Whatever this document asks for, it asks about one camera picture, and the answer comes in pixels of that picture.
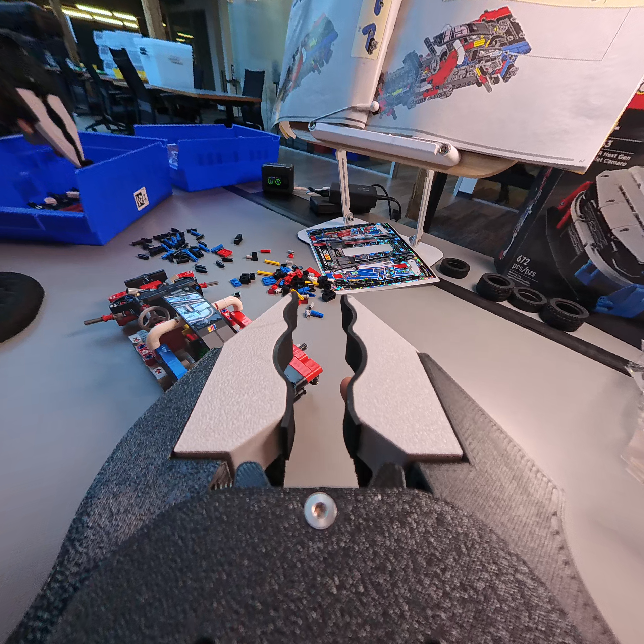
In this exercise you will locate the black office chair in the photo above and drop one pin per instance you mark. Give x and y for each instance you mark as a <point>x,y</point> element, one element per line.
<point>131,85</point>
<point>252,95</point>

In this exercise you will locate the lego set box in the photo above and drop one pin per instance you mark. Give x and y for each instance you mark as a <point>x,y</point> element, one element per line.
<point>593,226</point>

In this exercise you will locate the long wooden table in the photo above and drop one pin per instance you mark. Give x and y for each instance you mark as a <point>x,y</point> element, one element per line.
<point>211,95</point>

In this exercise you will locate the pile of colourful lego pieces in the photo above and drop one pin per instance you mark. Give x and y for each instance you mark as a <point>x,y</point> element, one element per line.
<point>294,281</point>

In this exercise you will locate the partly built lego car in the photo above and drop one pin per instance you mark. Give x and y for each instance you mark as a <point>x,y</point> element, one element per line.
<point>186,312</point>

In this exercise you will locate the blue plastic bin with tag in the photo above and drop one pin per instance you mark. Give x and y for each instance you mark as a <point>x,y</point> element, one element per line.
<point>115,201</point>

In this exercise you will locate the white metal book stand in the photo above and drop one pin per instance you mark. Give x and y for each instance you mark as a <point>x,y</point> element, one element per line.
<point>387,143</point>

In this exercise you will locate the white storage box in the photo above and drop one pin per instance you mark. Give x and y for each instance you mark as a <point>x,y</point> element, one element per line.
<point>168,63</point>

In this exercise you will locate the black device with green lights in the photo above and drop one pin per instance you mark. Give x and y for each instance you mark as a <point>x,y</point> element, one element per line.
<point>277,178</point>

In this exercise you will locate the lego instruction booklet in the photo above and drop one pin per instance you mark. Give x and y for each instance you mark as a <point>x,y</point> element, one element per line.
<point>503,85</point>

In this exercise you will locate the black lego tire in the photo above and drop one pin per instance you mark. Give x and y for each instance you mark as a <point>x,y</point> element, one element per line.
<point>563,314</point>
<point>454,267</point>
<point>494,287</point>
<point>527,300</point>

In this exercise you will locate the black power adapter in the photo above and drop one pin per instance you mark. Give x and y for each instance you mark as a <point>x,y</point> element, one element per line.
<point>352,196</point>

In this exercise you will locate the black round mat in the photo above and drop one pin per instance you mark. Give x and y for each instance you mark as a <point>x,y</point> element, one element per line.
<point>17,304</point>

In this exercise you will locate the shiny lego sticker sheet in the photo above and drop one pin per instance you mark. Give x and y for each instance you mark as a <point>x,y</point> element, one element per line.
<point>370,259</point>

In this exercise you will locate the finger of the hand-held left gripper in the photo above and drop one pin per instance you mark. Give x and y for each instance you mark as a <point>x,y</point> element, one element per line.
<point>35,113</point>
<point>68,126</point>

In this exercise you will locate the scatter of dark lego pins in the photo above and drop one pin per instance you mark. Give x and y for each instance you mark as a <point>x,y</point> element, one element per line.
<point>176,246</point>

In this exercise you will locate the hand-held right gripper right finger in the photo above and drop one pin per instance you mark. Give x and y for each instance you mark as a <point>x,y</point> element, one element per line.
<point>397,402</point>

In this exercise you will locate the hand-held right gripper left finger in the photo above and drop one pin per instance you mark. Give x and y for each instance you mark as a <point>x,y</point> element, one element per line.
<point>241,392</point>

